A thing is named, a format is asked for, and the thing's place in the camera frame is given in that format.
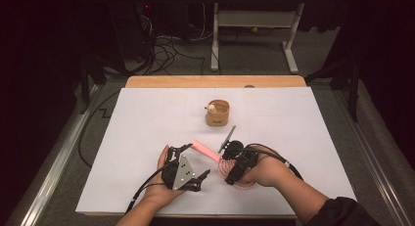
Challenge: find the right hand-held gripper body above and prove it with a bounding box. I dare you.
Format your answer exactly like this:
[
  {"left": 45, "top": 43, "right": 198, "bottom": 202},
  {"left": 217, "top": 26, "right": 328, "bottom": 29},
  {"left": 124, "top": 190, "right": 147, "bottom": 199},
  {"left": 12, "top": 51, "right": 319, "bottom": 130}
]
[{"left": 217, "top": 124, "right": 260, "bottom": 175}]

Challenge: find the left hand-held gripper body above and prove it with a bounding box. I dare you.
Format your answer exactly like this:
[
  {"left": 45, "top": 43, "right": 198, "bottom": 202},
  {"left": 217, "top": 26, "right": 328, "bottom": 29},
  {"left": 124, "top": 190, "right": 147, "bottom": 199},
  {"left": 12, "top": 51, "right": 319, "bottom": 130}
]
[{"left": 161, "top": 146, "right": 201, "bottom": 192}]

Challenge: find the pink hairbrush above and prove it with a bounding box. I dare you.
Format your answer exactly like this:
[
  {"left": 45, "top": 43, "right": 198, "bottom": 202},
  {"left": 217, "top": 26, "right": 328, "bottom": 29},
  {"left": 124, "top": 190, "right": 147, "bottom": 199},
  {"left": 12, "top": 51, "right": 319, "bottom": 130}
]
[{"left": 190, "top": 139, "right": 258, "bottom": 191}]

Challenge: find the wooden cup with bear figurine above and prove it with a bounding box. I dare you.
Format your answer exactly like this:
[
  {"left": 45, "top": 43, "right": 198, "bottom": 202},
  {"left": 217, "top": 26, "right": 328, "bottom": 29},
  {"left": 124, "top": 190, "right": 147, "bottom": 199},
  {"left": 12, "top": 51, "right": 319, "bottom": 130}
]
[{"left": 205, "top": 99, "right": 231, "bottom": 127}]

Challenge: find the person's left hand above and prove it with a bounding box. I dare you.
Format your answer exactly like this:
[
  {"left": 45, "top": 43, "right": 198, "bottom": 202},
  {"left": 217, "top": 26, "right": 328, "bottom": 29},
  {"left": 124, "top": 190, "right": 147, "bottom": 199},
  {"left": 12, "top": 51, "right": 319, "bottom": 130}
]
[{"left": 143, "top": 145, "right": 188, "bottom": 208}]

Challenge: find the person's right hand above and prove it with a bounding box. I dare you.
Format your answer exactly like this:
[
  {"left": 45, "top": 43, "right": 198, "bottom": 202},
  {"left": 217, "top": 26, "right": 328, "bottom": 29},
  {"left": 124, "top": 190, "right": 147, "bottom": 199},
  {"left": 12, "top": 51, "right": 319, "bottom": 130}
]
[{"left": 243, "top": 147, "right": 297, "bottom": 189}]

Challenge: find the wooden table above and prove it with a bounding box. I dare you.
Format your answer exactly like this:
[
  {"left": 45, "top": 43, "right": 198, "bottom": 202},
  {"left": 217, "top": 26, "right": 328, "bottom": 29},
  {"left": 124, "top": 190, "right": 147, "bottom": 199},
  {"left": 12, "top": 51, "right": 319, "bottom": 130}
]
[{"left": 82, "top": 74, "right": 307, "bottom": 220}]

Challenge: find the person's black sleeve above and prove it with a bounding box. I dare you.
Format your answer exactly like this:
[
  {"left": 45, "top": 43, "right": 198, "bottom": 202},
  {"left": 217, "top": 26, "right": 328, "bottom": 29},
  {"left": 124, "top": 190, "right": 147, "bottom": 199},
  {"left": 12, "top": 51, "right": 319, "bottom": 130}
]
[{"left": 306, "top": 196, "right": 381, "bottom": 226}]

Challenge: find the black stand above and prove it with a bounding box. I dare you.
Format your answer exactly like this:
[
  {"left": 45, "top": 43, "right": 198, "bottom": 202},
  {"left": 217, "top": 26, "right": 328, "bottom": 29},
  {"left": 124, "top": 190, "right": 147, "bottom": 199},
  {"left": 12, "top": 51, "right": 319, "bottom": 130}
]
[
  {"left": 303, "top": 54, "right": 361, "bottom": 123},
  {"left": 77, "top": 53, "right": 109, "bottom": 115}
]

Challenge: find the black computer tower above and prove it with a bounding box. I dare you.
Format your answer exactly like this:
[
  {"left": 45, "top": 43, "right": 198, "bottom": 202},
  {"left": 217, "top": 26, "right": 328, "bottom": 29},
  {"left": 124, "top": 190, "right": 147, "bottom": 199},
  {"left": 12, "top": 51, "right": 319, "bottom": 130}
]
[{"left": 109, "top": 0, "right": 158, "bottom": 63}]

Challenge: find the white metal stand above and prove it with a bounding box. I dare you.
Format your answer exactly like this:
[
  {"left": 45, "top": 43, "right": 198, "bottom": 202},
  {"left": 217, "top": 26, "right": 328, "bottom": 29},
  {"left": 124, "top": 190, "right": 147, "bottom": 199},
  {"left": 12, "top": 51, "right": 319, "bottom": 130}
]
[{"left": 209, "top": 0, "right": 348, "bottom": 75}]

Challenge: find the dark curtain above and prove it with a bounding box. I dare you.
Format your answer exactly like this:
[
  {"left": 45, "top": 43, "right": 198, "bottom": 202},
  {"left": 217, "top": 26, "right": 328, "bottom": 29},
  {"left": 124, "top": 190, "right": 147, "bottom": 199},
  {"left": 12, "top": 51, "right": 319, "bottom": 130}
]
[
  {"left": 339, "top": 0, "right": 415, "bottom": 161},
  {"left": 0, "top": 0, "right": 86, "bottom": 201}
]

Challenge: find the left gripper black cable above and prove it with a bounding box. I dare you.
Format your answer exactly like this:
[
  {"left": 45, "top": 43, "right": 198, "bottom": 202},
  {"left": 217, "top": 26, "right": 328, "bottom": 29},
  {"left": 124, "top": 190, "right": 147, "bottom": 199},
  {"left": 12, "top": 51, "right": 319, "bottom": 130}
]
[{"left": 124, "top": 162, "right": 172, "bottom": 215}]

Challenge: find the bundle of black floor cables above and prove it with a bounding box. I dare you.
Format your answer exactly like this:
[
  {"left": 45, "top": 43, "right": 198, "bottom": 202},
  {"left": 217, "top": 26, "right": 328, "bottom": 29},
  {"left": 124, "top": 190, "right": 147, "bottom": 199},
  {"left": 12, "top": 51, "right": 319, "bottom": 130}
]
[{"left": 130, "top": 33, "right": 223, "bottom": 76}]

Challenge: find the long black floor cable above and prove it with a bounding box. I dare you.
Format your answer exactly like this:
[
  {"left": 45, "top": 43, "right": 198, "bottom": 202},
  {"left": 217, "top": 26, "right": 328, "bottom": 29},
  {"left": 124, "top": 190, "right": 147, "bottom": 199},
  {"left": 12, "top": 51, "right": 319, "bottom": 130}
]
[{"left": 77, "top": 89, "right": 122, "bottom": 169}]

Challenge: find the metal floor rail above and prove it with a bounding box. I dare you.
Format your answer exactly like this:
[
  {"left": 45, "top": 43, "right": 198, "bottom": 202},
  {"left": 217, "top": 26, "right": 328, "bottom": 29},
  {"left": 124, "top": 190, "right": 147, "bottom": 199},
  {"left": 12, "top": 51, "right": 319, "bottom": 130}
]
[
  {"left": 334, "top": 88, "right": 415, "bottom": 226},
  {"left": 18, "top": 84, "right": 100, "bottom": 226}
]

